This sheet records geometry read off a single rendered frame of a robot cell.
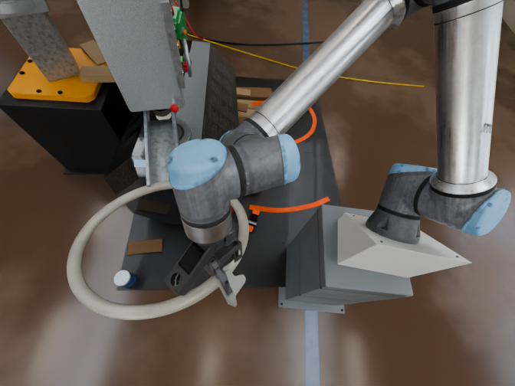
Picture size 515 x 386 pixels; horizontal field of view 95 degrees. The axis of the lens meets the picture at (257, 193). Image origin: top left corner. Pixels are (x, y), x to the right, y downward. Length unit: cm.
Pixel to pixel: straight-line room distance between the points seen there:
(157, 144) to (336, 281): 95
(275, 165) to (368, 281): 91
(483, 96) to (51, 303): 239
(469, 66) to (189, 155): 62
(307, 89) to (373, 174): 217
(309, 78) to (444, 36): 31
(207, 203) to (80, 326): 183
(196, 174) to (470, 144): 68
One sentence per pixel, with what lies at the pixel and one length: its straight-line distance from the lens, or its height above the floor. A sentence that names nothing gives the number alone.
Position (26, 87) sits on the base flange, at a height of 78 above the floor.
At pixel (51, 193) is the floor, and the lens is 260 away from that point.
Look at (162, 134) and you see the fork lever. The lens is 109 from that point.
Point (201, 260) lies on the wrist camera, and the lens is 47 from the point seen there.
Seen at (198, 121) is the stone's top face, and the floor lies 85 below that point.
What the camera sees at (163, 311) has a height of 131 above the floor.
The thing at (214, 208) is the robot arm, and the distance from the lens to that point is 38.
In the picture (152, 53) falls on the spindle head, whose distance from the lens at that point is 97.
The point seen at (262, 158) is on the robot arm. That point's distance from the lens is 38.
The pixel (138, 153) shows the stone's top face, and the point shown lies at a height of 85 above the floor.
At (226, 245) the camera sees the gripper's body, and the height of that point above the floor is 140.
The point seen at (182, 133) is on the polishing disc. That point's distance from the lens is 135.
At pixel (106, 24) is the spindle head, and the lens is 94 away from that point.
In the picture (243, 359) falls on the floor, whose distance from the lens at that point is 191.
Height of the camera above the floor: 190
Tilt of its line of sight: 61 degrees down
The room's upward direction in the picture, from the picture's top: 12 degrees clockwise
